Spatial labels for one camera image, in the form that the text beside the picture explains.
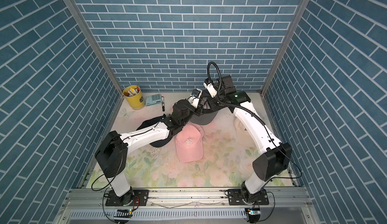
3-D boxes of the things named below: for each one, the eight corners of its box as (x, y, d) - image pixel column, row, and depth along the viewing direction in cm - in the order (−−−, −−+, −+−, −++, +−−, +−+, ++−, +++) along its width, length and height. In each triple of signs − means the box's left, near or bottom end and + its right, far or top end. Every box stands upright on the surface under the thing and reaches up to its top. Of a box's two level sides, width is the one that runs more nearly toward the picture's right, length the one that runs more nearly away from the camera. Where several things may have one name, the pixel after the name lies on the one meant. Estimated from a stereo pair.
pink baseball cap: (175, 162, 87) (173, 157, 82) (179, 127, 102) (177, 122, 97) (203, 162, 87) (204, 157, 82) (203, 128, 102) (203, 122, 97)
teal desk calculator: (146, 106, 114) (145, 104, 112) (145, 98, 119) (144, 96, 117) (162, 103, 116) (161, 101, 114) (161, 95, 122) (160, 93, 120)
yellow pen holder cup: (128, 110, 111) (120, 97, 101) (132, 98, 119) (126, 85, 108) (144, 110, 112) (138, 97, 101) (147, 98, 119) (142, 85, 108)
